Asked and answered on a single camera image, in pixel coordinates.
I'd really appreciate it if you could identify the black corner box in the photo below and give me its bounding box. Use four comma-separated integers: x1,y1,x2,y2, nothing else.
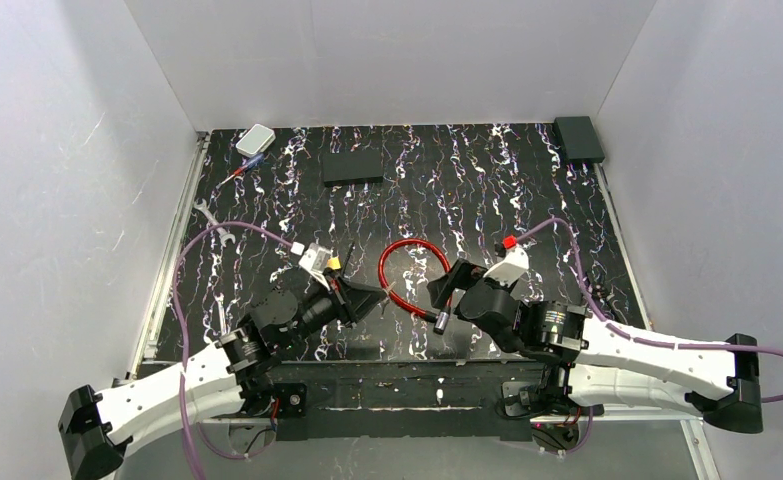
553,116,606,165

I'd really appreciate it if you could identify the black flat box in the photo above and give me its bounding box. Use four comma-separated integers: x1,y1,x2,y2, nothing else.
320,151,384,188

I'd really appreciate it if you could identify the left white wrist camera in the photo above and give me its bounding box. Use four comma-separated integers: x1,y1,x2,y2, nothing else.
290,241,332,291

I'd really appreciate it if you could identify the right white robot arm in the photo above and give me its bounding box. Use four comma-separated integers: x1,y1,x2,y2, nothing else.
427,260,764,434

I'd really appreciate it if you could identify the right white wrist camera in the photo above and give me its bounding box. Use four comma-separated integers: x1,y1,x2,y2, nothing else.
484,235,530,288

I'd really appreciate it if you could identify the black base frame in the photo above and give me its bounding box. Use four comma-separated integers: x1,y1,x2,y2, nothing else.
102,357,704,444

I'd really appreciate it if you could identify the red cable lock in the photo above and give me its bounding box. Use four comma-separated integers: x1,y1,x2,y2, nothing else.
377,238,455,335

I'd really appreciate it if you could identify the small red blue screwdriver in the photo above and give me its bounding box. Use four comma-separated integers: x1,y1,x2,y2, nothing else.
217,153,266,188

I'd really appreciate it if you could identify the orange handled screwdriver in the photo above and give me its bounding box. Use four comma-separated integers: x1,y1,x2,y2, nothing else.
339,241,355,277

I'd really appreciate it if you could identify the white rectangular box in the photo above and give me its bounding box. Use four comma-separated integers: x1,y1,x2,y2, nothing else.
235,124,276,158

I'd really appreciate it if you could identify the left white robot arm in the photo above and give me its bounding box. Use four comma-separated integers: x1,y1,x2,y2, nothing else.
58,271,387,479

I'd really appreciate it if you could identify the small silver wrench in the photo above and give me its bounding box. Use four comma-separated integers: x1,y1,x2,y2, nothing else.
215,294,229,336

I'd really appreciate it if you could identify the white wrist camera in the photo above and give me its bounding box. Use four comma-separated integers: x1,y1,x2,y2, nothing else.
484,235,530,288
290,241,332,291

